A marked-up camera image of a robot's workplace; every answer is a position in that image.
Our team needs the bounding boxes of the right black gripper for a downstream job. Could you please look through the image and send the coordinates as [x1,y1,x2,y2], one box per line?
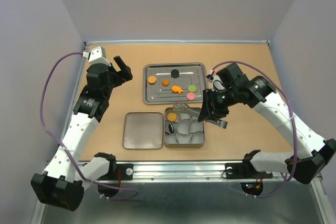
[197,86,239,122]

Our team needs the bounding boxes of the pink round cookie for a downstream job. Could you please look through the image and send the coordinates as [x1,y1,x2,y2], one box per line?
[186,92,196,101]

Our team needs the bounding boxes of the metal tongs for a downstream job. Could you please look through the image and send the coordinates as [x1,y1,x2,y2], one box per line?
[172,102,228,129]

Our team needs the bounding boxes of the orange fish cookie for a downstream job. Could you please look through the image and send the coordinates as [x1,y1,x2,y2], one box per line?
[171,86,183,94]

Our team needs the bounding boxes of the black sandwich cookie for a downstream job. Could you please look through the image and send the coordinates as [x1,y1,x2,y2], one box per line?
[166,123,175,134]

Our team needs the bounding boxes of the orange waffle cookie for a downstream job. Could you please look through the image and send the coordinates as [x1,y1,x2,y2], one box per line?
[166,112,177,122]

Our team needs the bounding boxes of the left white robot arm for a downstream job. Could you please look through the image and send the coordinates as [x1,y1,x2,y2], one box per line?
[30,54,133,211]

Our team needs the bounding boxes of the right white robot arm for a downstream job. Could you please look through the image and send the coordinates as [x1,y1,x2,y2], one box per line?
[198,61,335,184]

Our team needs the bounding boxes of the orange round cookie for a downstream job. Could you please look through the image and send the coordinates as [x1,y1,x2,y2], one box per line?
[147,76,157,85]

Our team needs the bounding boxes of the silver metal tray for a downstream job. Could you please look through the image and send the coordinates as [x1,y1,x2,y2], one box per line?
[142,62,207,105]

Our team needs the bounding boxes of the brown flower cookie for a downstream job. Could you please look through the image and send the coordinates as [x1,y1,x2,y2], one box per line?
[161,79,170,87]

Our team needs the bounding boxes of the square cookie tin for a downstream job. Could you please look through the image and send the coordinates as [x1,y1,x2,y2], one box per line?
[163,107,205,148]

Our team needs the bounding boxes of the black round cookie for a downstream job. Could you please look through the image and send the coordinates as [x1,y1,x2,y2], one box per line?
[171,69,180,78]

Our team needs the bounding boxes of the square tin lid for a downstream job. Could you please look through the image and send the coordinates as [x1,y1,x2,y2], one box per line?
[123,112,164,150]

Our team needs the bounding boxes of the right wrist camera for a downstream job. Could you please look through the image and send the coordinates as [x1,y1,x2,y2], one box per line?
[206,69,225,91]

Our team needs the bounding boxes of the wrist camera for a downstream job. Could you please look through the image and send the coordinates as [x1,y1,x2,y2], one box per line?
[206,69,225,91]
[82,46,109,66]

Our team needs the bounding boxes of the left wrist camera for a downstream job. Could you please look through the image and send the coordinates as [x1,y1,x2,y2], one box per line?
[82,46,109,66]

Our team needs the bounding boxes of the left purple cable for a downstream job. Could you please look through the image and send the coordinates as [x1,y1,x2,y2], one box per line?
[39,52,139,201]

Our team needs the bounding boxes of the purple cable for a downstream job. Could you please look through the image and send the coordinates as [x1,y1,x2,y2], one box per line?
[209,60,299,198]
[39,52,139,201]

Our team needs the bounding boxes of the aluminium front rail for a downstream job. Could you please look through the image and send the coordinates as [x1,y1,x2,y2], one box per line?
[43,158,322,183]

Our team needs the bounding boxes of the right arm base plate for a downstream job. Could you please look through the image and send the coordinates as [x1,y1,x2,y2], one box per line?
[223,162,273,179]

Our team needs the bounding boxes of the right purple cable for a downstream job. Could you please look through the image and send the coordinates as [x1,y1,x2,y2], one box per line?
[209,60,299,198]

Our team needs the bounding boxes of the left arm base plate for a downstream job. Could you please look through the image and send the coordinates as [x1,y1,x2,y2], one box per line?
[109,163,134,181]

